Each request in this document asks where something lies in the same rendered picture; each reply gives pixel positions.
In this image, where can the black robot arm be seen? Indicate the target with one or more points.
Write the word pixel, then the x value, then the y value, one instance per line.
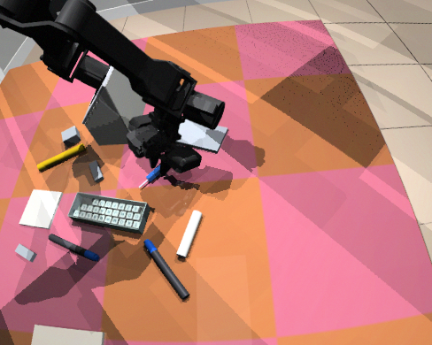
pixel 79 28

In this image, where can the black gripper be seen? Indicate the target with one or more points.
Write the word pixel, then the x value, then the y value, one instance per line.
pixel 177 157

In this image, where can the black marker with blue cap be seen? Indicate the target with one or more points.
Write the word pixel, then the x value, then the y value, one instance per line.
pixel 166 269
pixel 73 247

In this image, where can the blue and white stylus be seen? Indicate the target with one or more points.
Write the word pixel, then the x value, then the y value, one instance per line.
pixel 152 176

